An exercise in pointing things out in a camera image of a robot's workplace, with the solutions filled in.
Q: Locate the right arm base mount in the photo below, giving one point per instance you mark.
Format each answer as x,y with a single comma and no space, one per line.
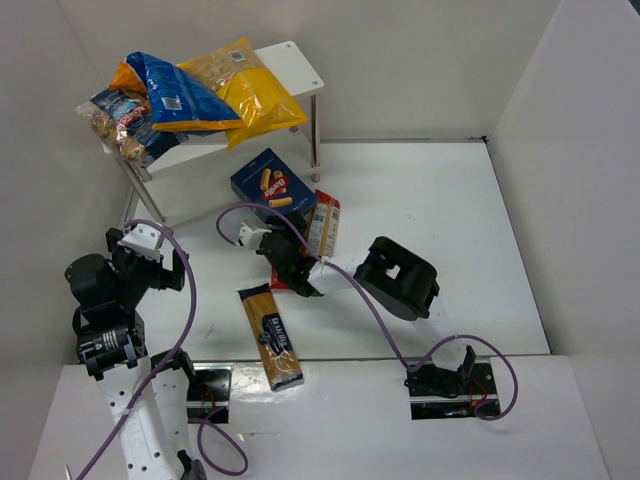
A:
436,395

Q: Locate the blue and orange pasta bag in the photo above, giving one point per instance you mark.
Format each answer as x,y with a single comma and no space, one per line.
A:
179,102

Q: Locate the red spaghetti bag back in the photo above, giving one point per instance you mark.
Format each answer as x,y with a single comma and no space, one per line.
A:
323,226

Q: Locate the dark blue Barilla pasta box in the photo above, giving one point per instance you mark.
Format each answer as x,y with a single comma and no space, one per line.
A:
267,180

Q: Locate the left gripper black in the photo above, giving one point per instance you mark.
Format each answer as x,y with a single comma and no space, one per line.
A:
167,273

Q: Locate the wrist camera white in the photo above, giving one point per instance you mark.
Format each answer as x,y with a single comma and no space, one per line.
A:
251,235
143,240

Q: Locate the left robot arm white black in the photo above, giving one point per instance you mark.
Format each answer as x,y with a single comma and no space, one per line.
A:
146,393

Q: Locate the red spaghetti bag front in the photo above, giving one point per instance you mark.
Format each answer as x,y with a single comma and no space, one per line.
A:
275,283

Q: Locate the dark blue La Sicilia spaghetti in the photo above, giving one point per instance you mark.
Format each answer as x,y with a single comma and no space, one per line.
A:
275,348

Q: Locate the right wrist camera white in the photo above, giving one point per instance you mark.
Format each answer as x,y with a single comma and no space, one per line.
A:
251,235

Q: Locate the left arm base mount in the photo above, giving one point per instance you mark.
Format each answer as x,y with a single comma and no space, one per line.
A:
208,394

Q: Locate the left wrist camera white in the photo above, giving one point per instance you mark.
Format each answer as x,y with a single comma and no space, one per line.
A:
143,240

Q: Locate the yellow pasta bag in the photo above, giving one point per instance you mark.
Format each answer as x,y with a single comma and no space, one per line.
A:
243,81

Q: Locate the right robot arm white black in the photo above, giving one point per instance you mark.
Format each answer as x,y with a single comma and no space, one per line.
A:
401,282

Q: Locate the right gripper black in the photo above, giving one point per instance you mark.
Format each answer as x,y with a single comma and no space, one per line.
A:
279,236

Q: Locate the clear blue fusilli bag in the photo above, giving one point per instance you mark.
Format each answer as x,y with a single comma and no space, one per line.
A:
122,119

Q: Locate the white two-tier shelf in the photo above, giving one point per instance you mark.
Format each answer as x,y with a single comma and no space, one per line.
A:
192,180

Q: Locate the red spaghetti bag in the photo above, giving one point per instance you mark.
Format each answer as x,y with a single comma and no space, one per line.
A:
323,226
275,283

